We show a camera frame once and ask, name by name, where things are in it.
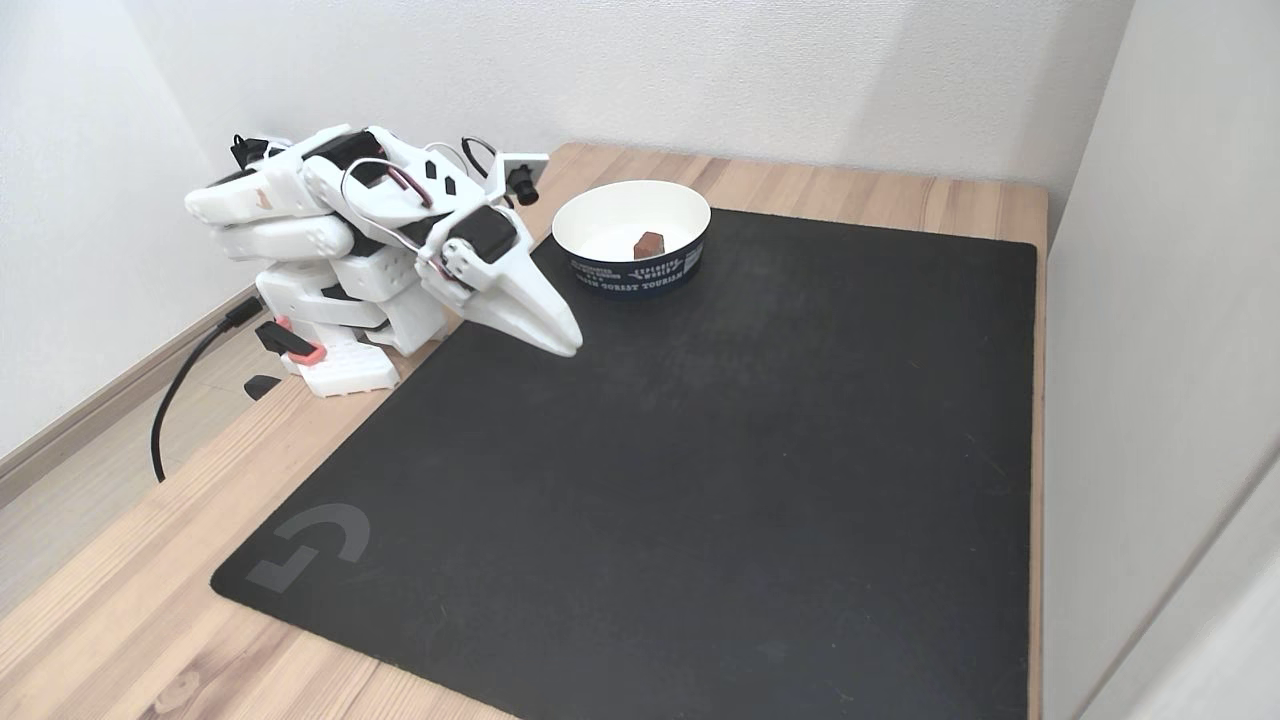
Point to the grey cabinet side panel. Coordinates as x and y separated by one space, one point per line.
1180 350

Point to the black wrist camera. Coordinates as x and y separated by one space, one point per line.
522 182

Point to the white and navy bowl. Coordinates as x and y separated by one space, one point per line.
600 215

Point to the black desk mat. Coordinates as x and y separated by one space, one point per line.
650 480

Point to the black clamp foot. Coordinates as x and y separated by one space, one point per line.
262 386

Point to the brown cube toy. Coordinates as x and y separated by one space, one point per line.
648 246

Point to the black power adapter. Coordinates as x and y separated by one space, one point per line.
245 150

